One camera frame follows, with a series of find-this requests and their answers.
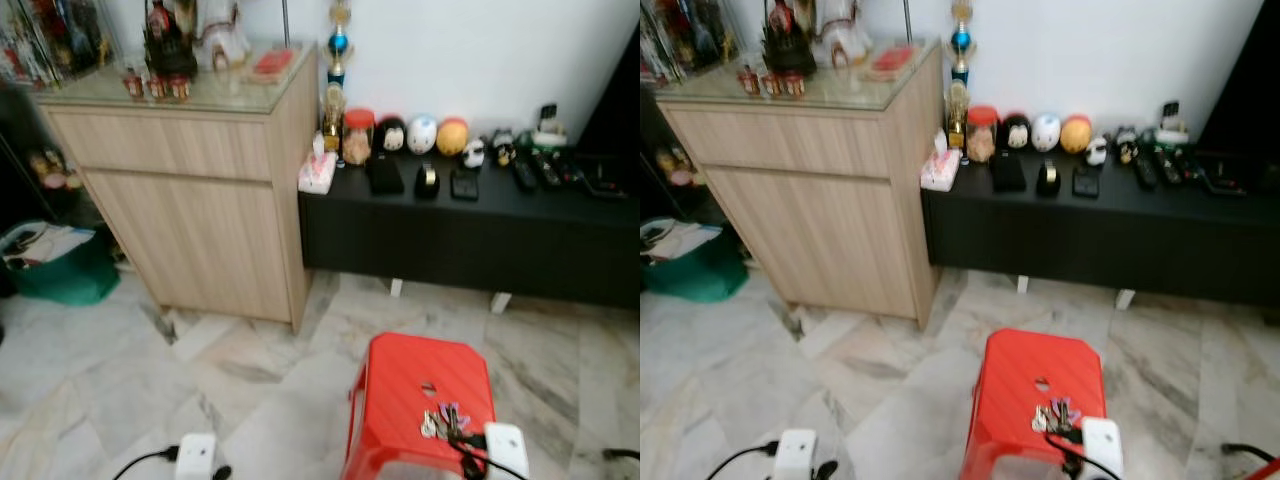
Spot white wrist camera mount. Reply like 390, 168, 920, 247
174, 432, 219, 480
483, 421, 531, 480
1080, 416, 1126, 480
776, 428, 820, 480

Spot orange egg shaped figure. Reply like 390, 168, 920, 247
435, 116, 471, 159
1059, 113, 1095, 156

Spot pink white tissue box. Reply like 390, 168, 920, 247
919, 134, 962, 193
297, 137, 339, 196

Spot black wallet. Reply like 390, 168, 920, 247
364, 154, 406, 197
988, 151, 1029, 194

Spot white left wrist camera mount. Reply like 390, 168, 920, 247
776, 428, 820, 480
174, 432, 219, 480

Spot bunch of keys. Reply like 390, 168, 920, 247
419, 401, 472, 442
1030, 396, 1082, 436

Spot green white desk holder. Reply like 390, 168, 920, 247
529, 102, 569, 150
1152, 99, 1192, 148

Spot white animal figurine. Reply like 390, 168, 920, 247
197, 0, 252, 72
817, 0, 872, 70

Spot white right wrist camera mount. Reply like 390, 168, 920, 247
1080, 416, 1126, 480
483, 421, 531, 480

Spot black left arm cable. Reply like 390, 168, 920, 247
111, 446, 182, 480
711, 440, 782, 480

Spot gold trophy with blue ball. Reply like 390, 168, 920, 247
321, 0, 354, 154
944, 0, 977, 152

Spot light wooden cabinet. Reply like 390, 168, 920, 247
654, 39, 945, 332
34, 43, 322, 334

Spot white egg shaped figure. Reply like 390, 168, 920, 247
1030, 111, 1063, 154
405, 113, 440, 157

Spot black low tv console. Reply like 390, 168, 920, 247
297, 148, 641, 310
920, 146, 1280, 307

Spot glass display cabinet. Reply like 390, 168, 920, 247
640, 0, 743, 223
0, 0, 113, 233

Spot black television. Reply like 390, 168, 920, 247
577, 28, 641, 163
1197, 0, 1280, 163

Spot clear jar with red lid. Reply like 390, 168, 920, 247
964, 104, 1001, 165
341, 107, 377, 168

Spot white tote bag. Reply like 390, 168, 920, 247
644, 219, 728, 265
3, 223, 98, 269

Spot dark seated deity figurine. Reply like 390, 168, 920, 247
142, 0, 200, 80
761, 0, 817, 77

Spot red plastic stool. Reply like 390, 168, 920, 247
341, 332, 499, 480
959, 327, 1110, 480

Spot flat red box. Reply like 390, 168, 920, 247
867, 43, 917, 77
249, 47, 297, 80

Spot green shopping bag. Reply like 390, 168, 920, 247
0, 219, 122, 307
640, 217, 750, 304

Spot black egg shaped figure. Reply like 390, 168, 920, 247
998, 112, 1033, 152
374, 115, 409, 154

